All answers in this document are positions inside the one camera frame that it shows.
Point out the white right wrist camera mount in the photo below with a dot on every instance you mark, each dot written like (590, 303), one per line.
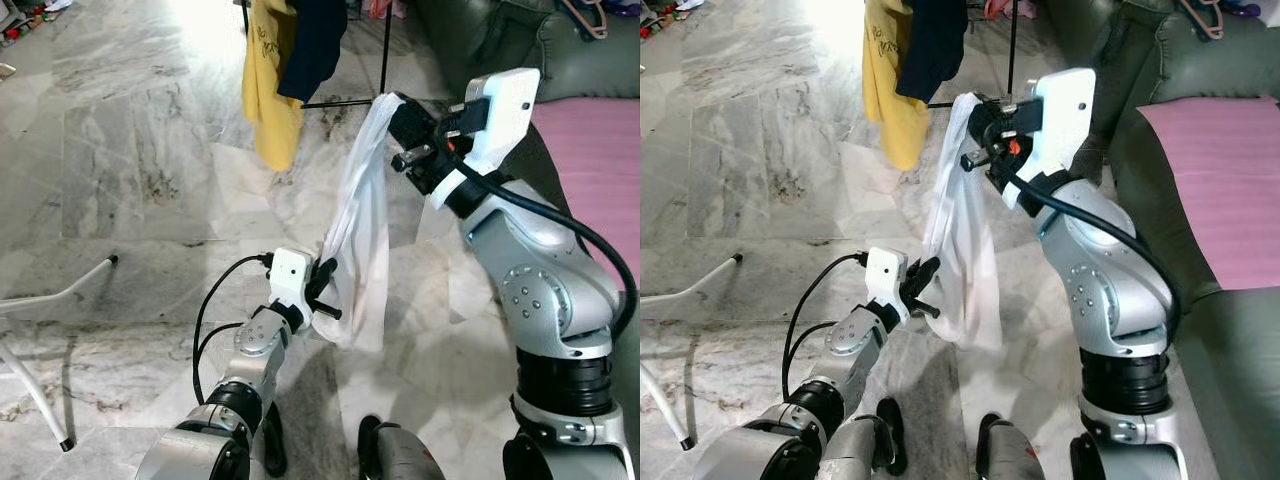
(510, 110)
(1065, 110)

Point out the pale blue folding table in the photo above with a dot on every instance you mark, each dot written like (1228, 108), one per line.
(690, 292)
(60, 293)

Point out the navy garment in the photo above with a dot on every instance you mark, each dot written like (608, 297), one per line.
(935, 45)
(315, 45)

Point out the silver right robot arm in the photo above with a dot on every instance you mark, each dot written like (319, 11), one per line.
(1115, 290)
(550, 290)

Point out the robot leg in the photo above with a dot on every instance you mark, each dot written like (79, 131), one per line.
(275, 440)
(1010, 460)
(860, 450)
(400, 460)

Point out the leather sofa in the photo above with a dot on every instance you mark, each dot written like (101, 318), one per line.
(1200, 60)
(580, 60)

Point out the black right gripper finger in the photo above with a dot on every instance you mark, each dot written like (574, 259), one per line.
(988, 109)
(988, 136)
(412, 110)
(413, 136)

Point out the pink blanket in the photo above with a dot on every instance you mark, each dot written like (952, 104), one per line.
(600, 170)
(1220, 180)

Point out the thin white garment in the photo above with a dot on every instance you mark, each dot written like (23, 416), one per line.
(960, 250)
(362, 250)

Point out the robot left leg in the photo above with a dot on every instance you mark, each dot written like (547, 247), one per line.
(860, 450)
(275, 440)

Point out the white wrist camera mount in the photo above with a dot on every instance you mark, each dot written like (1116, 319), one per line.
(510, 110)
(290, 275)
(885, 272)
(1065, 110)

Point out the yellow shirt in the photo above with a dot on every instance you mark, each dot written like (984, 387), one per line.
(890, 100)
(268, 100)

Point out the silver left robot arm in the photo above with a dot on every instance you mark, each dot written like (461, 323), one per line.
(250, 345)
(850, 340)

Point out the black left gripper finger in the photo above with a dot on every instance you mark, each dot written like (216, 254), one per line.
(915, 275)
(319, 276)
(331, 280)
(929, 278)

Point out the robot right leg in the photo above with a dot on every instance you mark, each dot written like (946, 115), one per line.
(1010, 460)
(400, 460)

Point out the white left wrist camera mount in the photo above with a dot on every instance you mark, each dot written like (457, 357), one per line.
(290, 275)
(885, 272)

